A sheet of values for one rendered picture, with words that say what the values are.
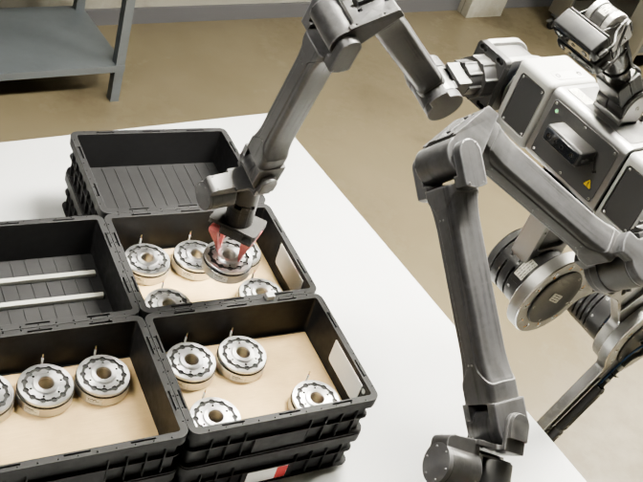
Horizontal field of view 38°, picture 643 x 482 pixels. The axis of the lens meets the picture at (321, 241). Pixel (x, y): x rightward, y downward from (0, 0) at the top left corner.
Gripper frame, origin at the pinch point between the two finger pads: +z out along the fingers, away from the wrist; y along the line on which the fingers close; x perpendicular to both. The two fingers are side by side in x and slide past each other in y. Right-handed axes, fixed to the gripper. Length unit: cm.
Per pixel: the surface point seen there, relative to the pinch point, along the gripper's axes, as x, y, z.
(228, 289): 7.7, -0.4, 17.4
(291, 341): 1.8, 18.1, 17.6
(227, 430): -35.1, 18.4, 7.7
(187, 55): 223, -110, 102
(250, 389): -15.8, 16.2, 17.3
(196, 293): 2.2, -5.6, 17.2
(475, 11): 402, -7, 102
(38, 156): 34, -67, 30
